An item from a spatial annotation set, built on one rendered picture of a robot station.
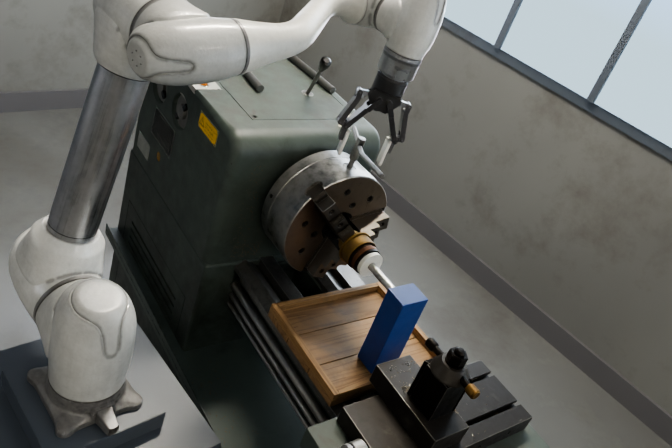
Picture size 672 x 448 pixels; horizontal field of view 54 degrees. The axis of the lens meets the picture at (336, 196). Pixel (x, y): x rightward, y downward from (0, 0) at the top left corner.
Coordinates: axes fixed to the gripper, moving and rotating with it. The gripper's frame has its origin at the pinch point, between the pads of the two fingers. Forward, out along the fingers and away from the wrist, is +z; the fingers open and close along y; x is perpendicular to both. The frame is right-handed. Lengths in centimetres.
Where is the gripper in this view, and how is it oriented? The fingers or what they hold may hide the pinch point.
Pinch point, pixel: (361, 150)
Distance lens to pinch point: 160.0
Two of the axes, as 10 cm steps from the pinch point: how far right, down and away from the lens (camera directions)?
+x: -1.1, -5.2, 8.4
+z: -3.5, 8.2, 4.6
